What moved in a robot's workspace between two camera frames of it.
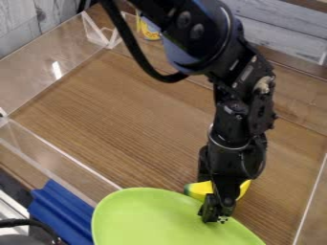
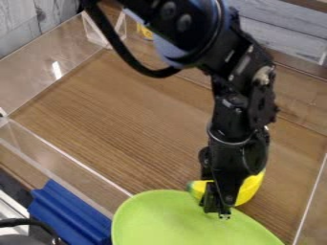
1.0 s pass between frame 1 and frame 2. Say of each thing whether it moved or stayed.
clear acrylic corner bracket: stayed
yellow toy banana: moved
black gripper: stayed
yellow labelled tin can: stayed
